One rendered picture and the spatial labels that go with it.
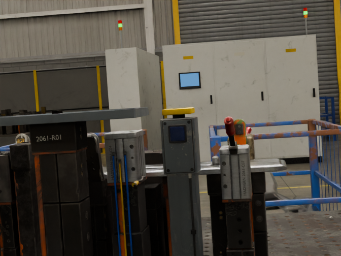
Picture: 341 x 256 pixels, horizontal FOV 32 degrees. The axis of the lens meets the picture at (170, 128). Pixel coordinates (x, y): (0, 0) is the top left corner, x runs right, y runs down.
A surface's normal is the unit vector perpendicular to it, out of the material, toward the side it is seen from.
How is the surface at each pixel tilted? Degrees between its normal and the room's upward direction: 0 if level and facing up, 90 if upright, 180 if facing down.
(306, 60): 90
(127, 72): 90
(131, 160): 90
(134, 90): 90
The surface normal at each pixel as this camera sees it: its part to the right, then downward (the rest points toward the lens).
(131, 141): -0.16, 0.06
